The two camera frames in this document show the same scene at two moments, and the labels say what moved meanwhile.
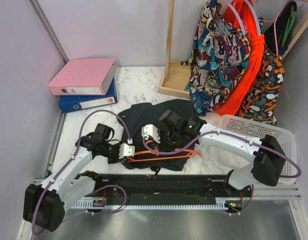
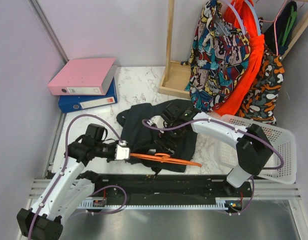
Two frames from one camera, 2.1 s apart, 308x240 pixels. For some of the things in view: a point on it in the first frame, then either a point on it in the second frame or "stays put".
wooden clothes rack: (174, 82) stays put
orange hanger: (158, 154) to (163, 157)
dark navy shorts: (162, 136) stays put
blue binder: (67, 103) stays put
